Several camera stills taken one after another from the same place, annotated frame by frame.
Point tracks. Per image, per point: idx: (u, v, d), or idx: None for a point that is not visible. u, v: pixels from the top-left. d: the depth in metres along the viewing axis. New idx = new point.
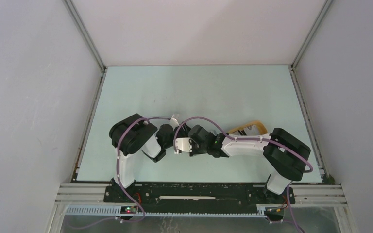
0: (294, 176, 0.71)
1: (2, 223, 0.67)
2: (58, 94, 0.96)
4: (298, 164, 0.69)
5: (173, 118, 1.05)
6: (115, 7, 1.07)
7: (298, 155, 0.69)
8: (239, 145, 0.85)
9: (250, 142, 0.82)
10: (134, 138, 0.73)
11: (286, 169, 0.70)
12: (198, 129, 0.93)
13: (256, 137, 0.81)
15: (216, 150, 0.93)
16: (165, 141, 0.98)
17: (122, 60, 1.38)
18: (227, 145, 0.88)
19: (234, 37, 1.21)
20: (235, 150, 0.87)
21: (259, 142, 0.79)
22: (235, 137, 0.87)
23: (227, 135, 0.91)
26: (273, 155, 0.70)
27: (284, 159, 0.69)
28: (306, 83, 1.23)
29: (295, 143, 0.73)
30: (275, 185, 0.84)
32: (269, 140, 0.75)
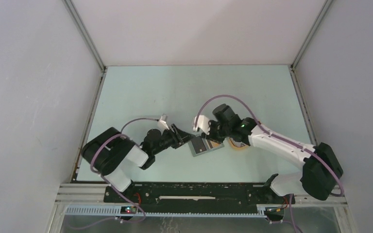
0: (319, 195, 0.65)
1: (2, 223, 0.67)
2: (58, 94, 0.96)
4: (330, 184, 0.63)
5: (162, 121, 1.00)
6: (115, 7, 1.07)
7: (335, 175, 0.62)
8: (271, 142, 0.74)
9: (288, 146, 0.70)
10: (107, 158, 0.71)
11: (318, 187, 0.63)
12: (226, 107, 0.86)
13: (297, 143, 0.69)
15: (240, 134, 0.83)
16: (154, 146, 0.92)
17: (122, 60, 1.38)
18: (256, 136, 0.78)
19: (234, 37, 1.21)
20: (264, 143, 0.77)
21: (299, 150, 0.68)
22: (271, 132, 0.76)
23: (258, 124, 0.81)
26: (314, 171, 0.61)
27: (323, 177, 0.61)
28: (306, 83, 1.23)
29: (335, 163, 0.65)
30: (282, 189, 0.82)
32: (311, 153, 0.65)
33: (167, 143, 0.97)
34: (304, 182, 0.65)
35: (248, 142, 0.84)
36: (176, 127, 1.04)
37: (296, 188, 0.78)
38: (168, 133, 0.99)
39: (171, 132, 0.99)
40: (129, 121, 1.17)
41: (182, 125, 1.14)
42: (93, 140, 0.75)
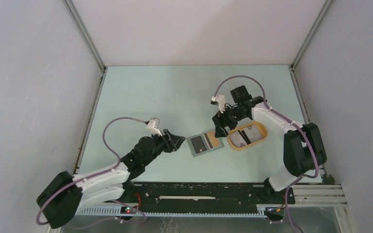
0: (294, 171, 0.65)
1: (2, 223, 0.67)
2: (58, 94, 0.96)
4: (307, 162, 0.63)
5: (152, 125, 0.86)
6: (115, 7, 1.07)
7: (314, 155, 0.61)
8: (268, 116, 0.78)
9: (279, 120, 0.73)
10: (54, 216, 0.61)
11: (293, 160, 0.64)
12: (241, 86, 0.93)
13: (288, 118, 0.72)
15: (245, 106, 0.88)
16: (144, 155, 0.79)
17: (122, 60, 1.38)
18: (258, 109, 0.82)
19: (234, 37, 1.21)
20: (262, 117, 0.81)
21: (287, 124, 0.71)
22: (271, 107, 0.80)
23: (264, 101, 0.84)
26: (292, 140, 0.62)
27: (298, 151, 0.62)
28: (306, 84, 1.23)
29: (319, 145, 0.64)
30: (276, 179, 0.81)
32: (298, 128, 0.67)
33: (159, 150, 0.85)
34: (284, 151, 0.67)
35: (251, 116, 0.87)
36: (169, 132, 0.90)
37: (288, 180, 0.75)
38: (160, 138, 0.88)
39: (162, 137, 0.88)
40: (130, 121, 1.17)
41: (182, 125, 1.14)
42: (43, 193, 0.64)
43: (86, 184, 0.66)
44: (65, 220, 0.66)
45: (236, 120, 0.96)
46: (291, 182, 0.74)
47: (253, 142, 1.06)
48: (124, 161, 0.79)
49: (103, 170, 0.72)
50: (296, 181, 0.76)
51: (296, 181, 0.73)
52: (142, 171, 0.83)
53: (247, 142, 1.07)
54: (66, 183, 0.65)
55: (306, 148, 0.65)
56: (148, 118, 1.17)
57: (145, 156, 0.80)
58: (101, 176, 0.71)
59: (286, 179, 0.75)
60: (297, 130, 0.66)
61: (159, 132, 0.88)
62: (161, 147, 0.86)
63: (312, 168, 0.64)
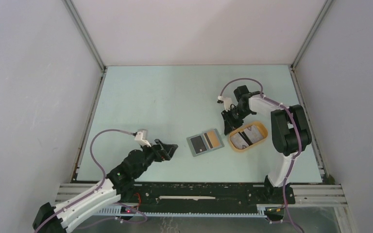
0: (279, 148, 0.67)
1: (2, 223, 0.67)
2: (58, 94, 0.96)
4: (293, 141, 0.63)
5: (140, 136, 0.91)
6: (115, 7, 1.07)
7: (297, 131, 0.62)
8: (260, 101, 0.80)
9: (270, 104, 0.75)
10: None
11: (278, 136, 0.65)
12: (243, 85, 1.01)
13: (278, 103, 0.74)
15: (243, 100, 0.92)
16: (133, 169, 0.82)
17: (122, 60, 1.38)
18: (253, 98, 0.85)
19: (234, 37, 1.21)
20: (256, 104, 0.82)
21: (277, 107, 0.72)
22: (264, 95, 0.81)
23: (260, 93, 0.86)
26: (277, 117, 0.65)
27: (283, 127, 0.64)
28: (306, 84, 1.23)
29: (305, 124, 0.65)
30: (274, 174, 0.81)
32: (284, 108, 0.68)
33: (148, 162, 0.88)
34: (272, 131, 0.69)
35: (249, 109, 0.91)
36: (161, 142, 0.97)
37: (283, 170, 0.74)
38: (150, 149, 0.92)
39: (151, 147, 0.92)
40: (130, 121, 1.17)
41: (182, 125, 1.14)
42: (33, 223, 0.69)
43: (66, 214, 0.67)
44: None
45: (239, 118, 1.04)
46: (287, 171, 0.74)
47: (255, 143, 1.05)
48: (110, 177, 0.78)
49: (85, 193, 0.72)
50: (290, 172, 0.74)
51: (291, 170, 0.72)
52: (131, 182, 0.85)
53: (248, 144, 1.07)
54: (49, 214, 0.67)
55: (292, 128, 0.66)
56: (148, 118, 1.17)
57: (136, 169, 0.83)
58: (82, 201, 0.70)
59: (280, 167, 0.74)
60: (284, 109, 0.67)
61: (147, 143, 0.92)
62: (150, 159, 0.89)
63: (297, 148, 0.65)
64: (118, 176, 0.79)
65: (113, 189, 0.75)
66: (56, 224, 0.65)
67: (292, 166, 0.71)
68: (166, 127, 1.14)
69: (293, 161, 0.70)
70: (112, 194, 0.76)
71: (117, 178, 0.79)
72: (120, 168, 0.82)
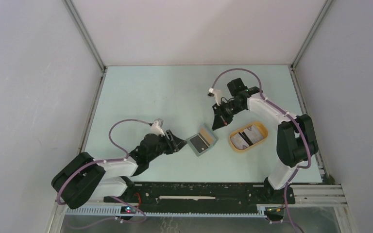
0: (286, 159, 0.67)
1: (2, 223, 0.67)
2: (58, 93, 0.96)
4: (299, 153, 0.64)
5: (156, 124, 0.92)
6: (115, 7, 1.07)
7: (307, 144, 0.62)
8: (263, 107, 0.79)
9: (274, 111, 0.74)
10: (75, 193, 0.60)
11: (285, 149, 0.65)
12: (236, 80, 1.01)
13: (282, 110, 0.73)
15: (241, 97, 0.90)
16: (149, 151, 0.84)
17: (122, 60, 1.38)
18: (254, 100, 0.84)
19: (234, 36, 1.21)
20: (258, 108, 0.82)
21: (281, 115, 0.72)
22: (266, 98, 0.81)
23: (260, 92, 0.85)
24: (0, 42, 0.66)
26: (285, 130, 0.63)
27: (292, 141, 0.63)
28: (306, 83, 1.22)
29: (313, 136, 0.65)
30: (274, 177, 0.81)
32: (292, 119, 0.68)
33: (161, 148, 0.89)
34: (278, 142, 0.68)
35: (247, 107, 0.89)
36: (171, 133, 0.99)
37: (284, 176, 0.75)
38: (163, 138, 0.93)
39: (166, 138, 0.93)
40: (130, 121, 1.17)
41: (182, 125, 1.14)
42: (62, 172, 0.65)
43: (106, 166, 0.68)
44: (83, 201, 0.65)
45: (232, 113, 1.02)
46: (289, 176, 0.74)
47: (255, 143, 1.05)
48: (131, 156, 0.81)
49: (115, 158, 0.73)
50: (293, 178, 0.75)
51: (291, 175, 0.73)
52: (146, 167, 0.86)
53: (249, 144, 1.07)
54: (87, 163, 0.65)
55: (299, 139, 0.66)
56: (148, 118, 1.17)
57: (150, 152, 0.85)
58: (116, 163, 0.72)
59: (282, 173, 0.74)
60: (291, 121, 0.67)
61: (162, 132, 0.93)
62: (164, 146, 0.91)
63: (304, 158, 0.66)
64: (134, 157, 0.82)
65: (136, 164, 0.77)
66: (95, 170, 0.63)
67: (296, 172, 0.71)
68: (166, 128, 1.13)
69: (297, 170, 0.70)
70: (132, 170, 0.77)
71: (134, 157, 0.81)
72: (136, 151, 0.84)
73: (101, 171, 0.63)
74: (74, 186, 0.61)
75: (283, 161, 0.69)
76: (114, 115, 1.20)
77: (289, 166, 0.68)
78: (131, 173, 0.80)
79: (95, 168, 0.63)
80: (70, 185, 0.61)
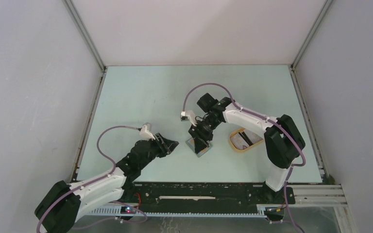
0: (279, 163, 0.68)
1: (2, 223, 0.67)
2: (58, 93, 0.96)
4: (291, 153, 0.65)
5: (144, 129, 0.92)
6: (115, 7, 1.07)
7: (296, 143, 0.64)
8: (245, 118, 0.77)
9: (255, 119, 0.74)
10: (53, 226, 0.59)
11: (277, 154, 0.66)
12: (205, 95, 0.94)
13: (262, 116, 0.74)
15: (215, 111, 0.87)
16: (140, 159, 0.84)
17: (122, 60, 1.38)
18: (231, 113, 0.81)
19: (233, 36, 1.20)
20: (239, 120, 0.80)
21: (262, 121, 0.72)
22: (241, 107, 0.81)
23: (233, 102, 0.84)
24: None
26: (273, 136, 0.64)
27: (282, 144, 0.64)
28: (306, 83, 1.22)
29: (297, 133, 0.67)
30: (271, 180, 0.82)
32: (274, 124, 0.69)
33: (154, 153, 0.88)
34: (266, 149, 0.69)
35: (224, 119, 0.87)
36: (161, 136, 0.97)
37: (281, 176, 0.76)
38: (154, 142, 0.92)
39: (156, 141, 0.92)
40: (130, 121, 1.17)
41: (181, 125, 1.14)
42: (41, 204, 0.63)
43: (83, 192, 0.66)
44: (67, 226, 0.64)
45: (211, 129, 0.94)
46: (286, 175, 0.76)
47: (255, 143, 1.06)
48: (120, 166, 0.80)
49: (98, 176, 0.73)
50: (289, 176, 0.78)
51: (287, 173, 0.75)
52: (138, 174, 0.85)
53: (249, 144, 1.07)
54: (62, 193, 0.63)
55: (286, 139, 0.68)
56: (147, 118, 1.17)
57: (141, 159, 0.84)
58: (97, 183, 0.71)
59: (279, 174, 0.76)
60: (274, 125, 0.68)
61: (152, 137, 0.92)
62: (156, 151, 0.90)
63: (296, 157, 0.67)
64: (125, 166, 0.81)
65: (124, 176, 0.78)
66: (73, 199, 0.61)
67: (291, 170, 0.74)
68: (166, 128, 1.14)
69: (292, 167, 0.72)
70: (122, 182, 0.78)
71: (124, 167, 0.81)
72: (127, 159, 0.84)
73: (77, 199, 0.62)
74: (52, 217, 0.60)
75: (277, 164, 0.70)
76: (114, 115, 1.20)
77: (283, 168, 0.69)
78: (120, 185, 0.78)
79: (71, 198, 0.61)
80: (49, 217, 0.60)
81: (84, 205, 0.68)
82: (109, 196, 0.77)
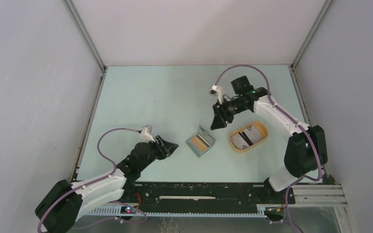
0: (294, 169, 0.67)
1: (2, 223, 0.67)
2: (58, 93, 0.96)
4: (309, 164, 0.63)
5: (144, 131, 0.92)
6: (115, 7, 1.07)
7: (318, 158, 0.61)
8: (272, 111, 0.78)
9: (284, 119, 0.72)
10: (54, 225, 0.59)
11: (296, 160, 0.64)
12: (242, 78, 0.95)
13: (294, 119, 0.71)
15: (247, 98, 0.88)
16: (139, 161, 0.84)
17: (122, 60, 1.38)
18: (262, 105, 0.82)
19: (234, 36, 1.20)
20: (266, 113, 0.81)
21: (293, 124, 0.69)
22: (275, 103, 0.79)
23: (268, 94, 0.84)
24: None
26: (297, 143, 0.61)
27: (303, 153, 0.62)
28: (306, 83, 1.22)
29: (323, 148, 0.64)
30: (276, 180, 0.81)
32: (302, 130, 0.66)
33: (153, 156, 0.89)
34: (287, 152, 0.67)
35: (252, 109, 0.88)
36: (161, 138, 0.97)
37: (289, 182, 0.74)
38: (154, 145, 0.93)
39: (156, 143, 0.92)
40: (130, 121, 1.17)
41: (181, 125, 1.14)
42: (42, 202, 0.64)
43: (85, 191, 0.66)
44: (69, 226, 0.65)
45: (235, 112, 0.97)
46: (293, 181, 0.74)
47: (255, 143, 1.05)
48: (120, 168, 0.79)
49: (99, 177, 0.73)
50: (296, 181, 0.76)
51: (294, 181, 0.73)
52: (138, 176, 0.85)
53: (249, 144, 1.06)
54: (64, 192, 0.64)
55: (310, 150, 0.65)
56: (147, 118, 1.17)
57: (141, 161, 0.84)
58: (98, 183, 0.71)
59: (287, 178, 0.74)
60: (303, 132, 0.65)
61: (152, 139, 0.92)
62: (155, 153, 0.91)
63: (314, 168, 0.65)
64: (125, 168, 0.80)
65: (124, 177, 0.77)
66: (74, 199, 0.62)
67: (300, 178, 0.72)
68: (166, 128, 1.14)
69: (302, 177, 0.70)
70: (122, 183, 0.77)
71: (124, 168, 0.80)
72: (127, 161, 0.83)
73: (78, 199, 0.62)
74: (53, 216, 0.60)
75: (290, 170, 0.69)
76: (114, 115, 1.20)
77: (296, 176, 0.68)
78: (120, 186, 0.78)
79: (72, 197, 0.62)
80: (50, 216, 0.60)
81: (84, 205, 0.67)
82: (109, 196, 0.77)
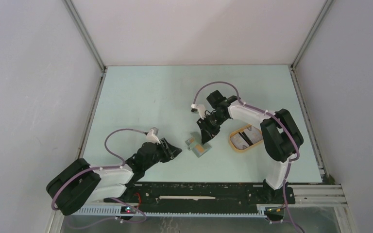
0: (275, 154, 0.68)
1: (2, 223, 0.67)
2: (58, 93, 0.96)
4: (288, 147, 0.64)
5: (151, 133, 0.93)
6: (115, 7, 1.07)
7: (292, 139, 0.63)
8: (243, 110, 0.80)
9: (255, 112, 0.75)
10: (67, 201, 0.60)
11: (273, 145, 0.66)
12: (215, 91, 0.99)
13: (262, 109, 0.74)
15: (222, 108, 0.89)
16: (145, 161, 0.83)
17: (122, 60, 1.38)
18: (234, 108, 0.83)
19: (234, 36, 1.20)
20: (239, 113, 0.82)
21: (262, 114, 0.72)
22: (244, 103, 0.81)
23: (238, 99, 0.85)
24: None
26: (268, 127, 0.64)
27: (278, 136, 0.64)
28: (306, 83, 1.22)
29: (295, 128, 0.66)
30: (271, 177, 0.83)
32: (271, 116, 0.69)
33: (158, 157, 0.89)
34: (264, 140, 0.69)
35: (229, 116, 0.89)
36: (166, 141, 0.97)
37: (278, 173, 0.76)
38: (160, 146, 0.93)
39: (161, 144, 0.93)
40: (130, 121, 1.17)
41: (181, 125, 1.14)
42: (58, 177, 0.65)
43: (101, 173, 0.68)
44: (77, 206, 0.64)
45: (218, 124, 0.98)
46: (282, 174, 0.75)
47: (255, 143, 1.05)
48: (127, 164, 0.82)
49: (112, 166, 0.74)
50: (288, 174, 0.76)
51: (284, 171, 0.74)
52: (143, 174, 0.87)
53: (249, 144, 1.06)
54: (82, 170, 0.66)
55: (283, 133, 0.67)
56: (147, 118, 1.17)
57: (146, 161, 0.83)
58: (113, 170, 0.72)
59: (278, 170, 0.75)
60: (271, 117, 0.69)
61: (158, 140, 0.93)
62: (160, 155, 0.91)
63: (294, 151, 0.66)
64: (130, 165, 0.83)
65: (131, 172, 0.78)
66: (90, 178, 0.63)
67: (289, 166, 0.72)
68: (166, 128, 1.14)
69: (290, 164, 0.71)
70: (128, 177, 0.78)
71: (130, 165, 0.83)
72: (133, 159, 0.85)
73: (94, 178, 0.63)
74: (68, 192, 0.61)
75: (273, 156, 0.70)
76: (114, 115, 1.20)
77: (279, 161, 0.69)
78: (126, 181, 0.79)
79: (91, 175, 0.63)
80: (65, 191, 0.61)
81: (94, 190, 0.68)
82: (114, 188, 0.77)
